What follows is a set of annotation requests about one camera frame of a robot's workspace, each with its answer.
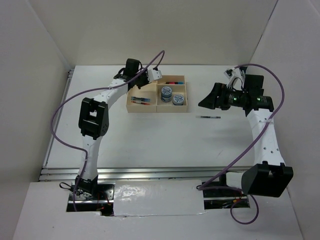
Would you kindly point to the aluminium front rail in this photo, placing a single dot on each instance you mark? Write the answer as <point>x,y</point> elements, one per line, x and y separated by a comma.
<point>136,173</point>

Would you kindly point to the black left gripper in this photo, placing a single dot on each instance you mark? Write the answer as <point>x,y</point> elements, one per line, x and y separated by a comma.
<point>145,74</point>

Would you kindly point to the blue gel pen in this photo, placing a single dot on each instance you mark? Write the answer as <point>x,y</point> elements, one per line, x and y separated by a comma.
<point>140,99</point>

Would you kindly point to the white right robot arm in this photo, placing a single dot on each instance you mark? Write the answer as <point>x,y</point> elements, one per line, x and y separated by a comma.
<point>269,176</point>

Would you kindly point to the aluminium rail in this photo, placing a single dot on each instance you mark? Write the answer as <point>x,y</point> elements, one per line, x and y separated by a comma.
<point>57,117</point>
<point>136,173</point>
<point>261,120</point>

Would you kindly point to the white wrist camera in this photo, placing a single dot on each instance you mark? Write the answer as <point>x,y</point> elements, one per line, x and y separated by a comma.
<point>153,75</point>
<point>234,74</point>

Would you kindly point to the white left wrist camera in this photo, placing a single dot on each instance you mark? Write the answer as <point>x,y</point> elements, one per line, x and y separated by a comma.
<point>153,75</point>

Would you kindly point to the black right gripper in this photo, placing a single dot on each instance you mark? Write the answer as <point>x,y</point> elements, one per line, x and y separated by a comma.
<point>210,101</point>

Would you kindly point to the blue tape roll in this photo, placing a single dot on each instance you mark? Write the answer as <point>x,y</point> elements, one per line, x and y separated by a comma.
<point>166,94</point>
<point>178,100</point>

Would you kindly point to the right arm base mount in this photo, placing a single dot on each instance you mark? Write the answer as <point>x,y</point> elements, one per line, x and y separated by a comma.
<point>223,197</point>

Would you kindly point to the red-orange gel pen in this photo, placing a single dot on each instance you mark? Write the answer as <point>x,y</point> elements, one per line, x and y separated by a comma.
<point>141,102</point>

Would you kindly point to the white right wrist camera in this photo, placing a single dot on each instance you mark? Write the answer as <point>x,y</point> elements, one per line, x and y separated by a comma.
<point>234,74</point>

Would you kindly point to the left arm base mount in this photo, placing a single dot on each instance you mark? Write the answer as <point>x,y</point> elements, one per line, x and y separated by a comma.
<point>102,201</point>

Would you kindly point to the white foil front panel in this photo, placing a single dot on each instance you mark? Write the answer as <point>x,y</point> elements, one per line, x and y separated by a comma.
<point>158,198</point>

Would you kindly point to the cream compartment tray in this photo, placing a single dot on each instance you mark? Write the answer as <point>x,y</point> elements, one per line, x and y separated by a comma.
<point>152,91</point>

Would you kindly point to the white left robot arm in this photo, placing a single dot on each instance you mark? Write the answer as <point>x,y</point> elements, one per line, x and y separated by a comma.
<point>94,122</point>

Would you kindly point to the aluminium right rail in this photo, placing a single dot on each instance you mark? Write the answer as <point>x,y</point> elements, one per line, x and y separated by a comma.
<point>261,120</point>

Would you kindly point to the aluminium left rail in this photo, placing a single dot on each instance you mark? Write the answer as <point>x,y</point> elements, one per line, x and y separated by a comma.
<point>57,117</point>

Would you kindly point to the black gel pen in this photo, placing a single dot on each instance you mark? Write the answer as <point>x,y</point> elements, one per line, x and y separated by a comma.
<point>208,117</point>

